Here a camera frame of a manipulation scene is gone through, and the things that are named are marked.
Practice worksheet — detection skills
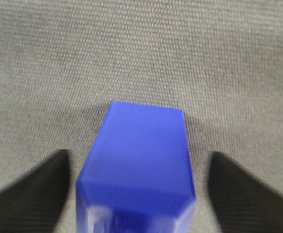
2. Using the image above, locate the small blue plastic box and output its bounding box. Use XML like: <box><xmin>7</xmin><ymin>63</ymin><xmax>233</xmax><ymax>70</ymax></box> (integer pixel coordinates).
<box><xmin>75</xmin><ymin>101</ymin><xmax>196</xmax><ymax>233</ymax></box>

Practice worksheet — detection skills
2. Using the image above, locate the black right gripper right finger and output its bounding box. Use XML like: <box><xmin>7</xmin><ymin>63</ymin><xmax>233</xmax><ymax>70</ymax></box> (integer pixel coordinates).
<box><xmin>208</xmin><ymin>151</ymin><xmax>283</xmax><ymax>233</ymax></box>

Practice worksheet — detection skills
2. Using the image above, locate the black conveyor belt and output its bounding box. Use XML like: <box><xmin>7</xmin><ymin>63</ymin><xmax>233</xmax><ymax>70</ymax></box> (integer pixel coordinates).
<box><xmin>0</xmin><ymin>0</ymin><xmax>283</xmax><ymax>233</ymax></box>

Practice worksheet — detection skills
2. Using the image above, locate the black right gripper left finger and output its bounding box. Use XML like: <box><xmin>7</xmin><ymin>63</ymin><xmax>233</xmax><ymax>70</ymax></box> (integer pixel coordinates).
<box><xmin>0</xmin><ymin>150</ymin><xmax>70</xmax><ymax>233</ymax></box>

